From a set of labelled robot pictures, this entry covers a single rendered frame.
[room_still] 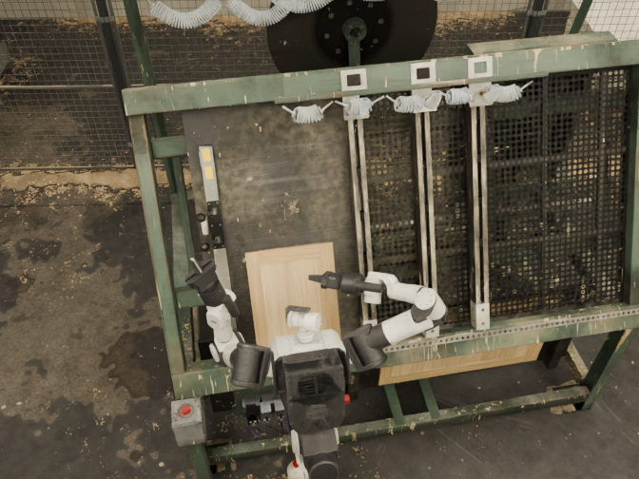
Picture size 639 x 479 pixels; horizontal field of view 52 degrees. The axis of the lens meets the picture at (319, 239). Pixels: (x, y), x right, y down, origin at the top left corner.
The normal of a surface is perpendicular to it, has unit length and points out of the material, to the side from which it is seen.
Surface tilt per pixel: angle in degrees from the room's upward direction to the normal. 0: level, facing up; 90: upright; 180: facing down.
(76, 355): 0
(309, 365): 23
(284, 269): 60
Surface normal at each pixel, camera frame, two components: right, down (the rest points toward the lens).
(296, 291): 0.15, 0.26
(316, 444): 0.07, -0.39
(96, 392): 0.00, -0.70
